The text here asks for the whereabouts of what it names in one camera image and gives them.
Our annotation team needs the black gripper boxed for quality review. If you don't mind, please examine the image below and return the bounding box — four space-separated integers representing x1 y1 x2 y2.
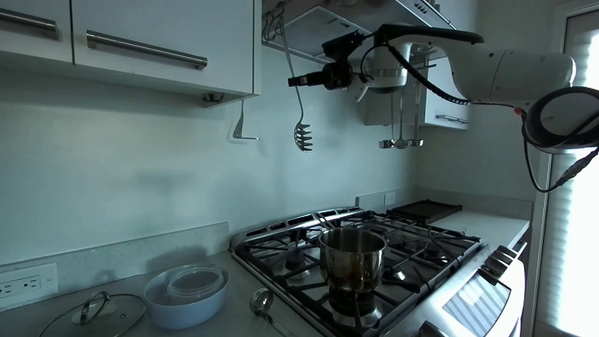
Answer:
287 60 356 92

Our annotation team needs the silver slotted ladle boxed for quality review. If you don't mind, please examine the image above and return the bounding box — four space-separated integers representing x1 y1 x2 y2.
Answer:
279 17 315 153

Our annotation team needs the stainless steel pot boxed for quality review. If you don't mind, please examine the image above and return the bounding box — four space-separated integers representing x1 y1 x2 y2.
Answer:
317 225 390 296

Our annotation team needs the glass pot lid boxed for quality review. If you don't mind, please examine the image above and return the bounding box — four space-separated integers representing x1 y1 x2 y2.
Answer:
38 290 150 337

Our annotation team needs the white range hood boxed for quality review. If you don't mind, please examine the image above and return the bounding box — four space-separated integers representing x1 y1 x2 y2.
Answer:
261 0 466 64

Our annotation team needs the hanging silver utensil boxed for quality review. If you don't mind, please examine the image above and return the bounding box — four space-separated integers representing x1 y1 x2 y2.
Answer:
379 92 397 150
408 92 427 150
393 92 412 150

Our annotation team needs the white cabinet door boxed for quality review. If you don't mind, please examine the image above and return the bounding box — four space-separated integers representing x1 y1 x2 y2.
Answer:
0 0 73 64
72 0 259 97

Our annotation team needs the black rectangular tray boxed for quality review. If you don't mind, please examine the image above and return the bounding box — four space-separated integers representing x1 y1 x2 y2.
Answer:
386 198 465 225

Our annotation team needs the stainless gas range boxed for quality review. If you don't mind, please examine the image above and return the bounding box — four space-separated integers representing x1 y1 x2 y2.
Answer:
229 204 530 337

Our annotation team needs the small round silver utensil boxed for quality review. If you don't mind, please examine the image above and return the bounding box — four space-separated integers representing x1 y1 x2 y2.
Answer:
249 286 283 326

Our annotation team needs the clear round plastic container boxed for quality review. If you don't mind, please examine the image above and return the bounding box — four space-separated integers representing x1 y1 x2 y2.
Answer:
165 264 225 303

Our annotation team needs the pale blue bowl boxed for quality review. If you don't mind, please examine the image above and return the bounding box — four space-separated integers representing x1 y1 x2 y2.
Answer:
143 262 231 331

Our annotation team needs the white window blind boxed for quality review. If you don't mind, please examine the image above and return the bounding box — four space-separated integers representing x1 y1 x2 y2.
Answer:
532 0 599 337

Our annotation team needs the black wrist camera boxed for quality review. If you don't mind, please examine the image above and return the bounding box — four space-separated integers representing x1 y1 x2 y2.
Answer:
322 30 369 62

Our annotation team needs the black wire utensil hook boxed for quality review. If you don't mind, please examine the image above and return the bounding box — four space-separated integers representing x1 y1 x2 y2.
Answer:
261 2 287 47

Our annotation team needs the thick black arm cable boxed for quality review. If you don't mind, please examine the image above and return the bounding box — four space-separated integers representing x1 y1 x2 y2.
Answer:
358 22 485 107

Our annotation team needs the white wall outlet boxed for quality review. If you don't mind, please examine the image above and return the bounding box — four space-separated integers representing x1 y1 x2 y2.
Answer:
354 191 399 212
0 262 60 313

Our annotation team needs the white wall cabinet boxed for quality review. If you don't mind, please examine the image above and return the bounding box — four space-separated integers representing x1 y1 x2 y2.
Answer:
0 0 264 101

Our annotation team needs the thin black cable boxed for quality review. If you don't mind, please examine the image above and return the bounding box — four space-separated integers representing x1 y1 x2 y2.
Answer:
521 105 599 195

